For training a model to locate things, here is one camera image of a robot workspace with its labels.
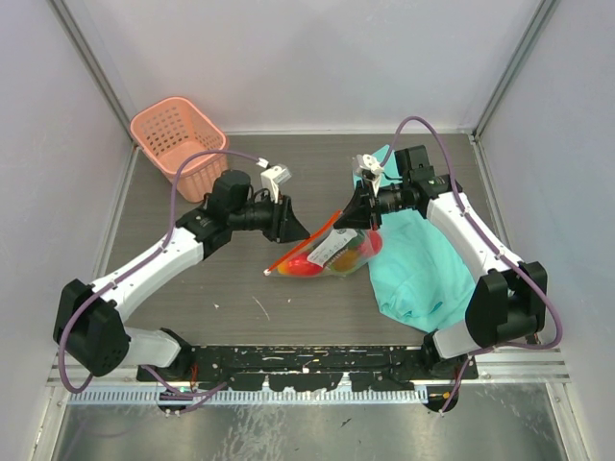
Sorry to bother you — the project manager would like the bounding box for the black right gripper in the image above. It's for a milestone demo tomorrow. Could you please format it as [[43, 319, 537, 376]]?
[[332, 178, 409, 231]]

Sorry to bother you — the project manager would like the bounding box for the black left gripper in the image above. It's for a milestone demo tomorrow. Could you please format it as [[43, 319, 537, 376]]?
[[230, 189, 309, 243]]

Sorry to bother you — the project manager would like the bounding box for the clear zip top bag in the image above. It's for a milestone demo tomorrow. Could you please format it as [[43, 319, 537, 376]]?
[[263, 210, 376, 279]]

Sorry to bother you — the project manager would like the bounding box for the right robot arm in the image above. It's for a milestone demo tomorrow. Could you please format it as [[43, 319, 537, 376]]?
[[333, 146, 547, 378]]

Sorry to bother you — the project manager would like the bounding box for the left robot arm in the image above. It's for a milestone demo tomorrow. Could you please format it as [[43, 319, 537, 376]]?
[[53, 165, 309, 380]]

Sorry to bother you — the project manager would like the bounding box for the red yellow fake apple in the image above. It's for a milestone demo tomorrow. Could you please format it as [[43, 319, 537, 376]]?
[[359, 230, 382, 258]]

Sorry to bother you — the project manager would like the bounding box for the red yellow fake mango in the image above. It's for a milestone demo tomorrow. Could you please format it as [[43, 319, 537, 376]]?
[[277, 254, 323, 278]]

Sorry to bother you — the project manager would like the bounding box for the brown fake kiwi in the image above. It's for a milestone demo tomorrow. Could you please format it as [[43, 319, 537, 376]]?
[[331, 250, 359, 274]]

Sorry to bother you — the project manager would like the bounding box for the teal t-shirt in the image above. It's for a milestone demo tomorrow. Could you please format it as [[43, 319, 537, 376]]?
[[352, 143, 501, 333]]

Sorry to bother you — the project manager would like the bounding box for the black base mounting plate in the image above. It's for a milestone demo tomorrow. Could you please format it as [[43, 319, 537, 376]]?
[[154, 346, 478, 392]]

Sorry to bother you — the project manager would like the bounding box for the pink plastic basket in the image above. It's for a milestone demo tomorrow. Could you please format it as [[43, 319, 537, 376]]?
[[130, 97, 229, 203]]

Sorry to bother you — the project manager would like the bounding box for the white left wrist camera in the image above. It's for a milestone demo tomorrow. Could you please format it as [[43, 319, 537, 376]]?
[[260, 164, 292, 204]]

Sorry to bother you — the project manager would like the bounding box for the white slotted cable duct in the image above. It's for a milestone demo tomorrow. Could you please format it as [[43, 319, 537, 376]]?
[[68, 386, 429, 405]]

